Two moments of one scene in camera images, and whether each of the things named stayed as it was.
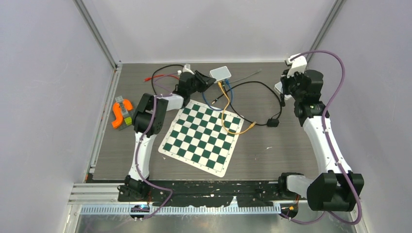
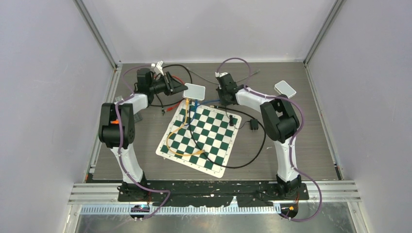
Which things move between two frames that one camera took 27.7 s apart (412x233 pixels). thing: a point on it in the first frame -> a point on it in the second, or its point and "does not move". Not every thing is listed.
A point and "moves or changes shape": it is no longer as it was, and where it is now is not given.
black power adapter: (275, 122) moves or changes shape
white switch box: (220, 74) moves or changes shape
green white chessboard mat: (198, 137) does not move
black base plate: (199, 193) does not move
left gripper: (205, 82) -> (172, 87)
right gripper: (285, 80) -> (223, 102)
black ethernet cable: (249, 82) -> (214, 106)
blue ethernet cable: (232, 96) moves or changes shape
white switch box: (278, 87) does not move
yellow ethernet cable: (251, 125) -> (170, 150)
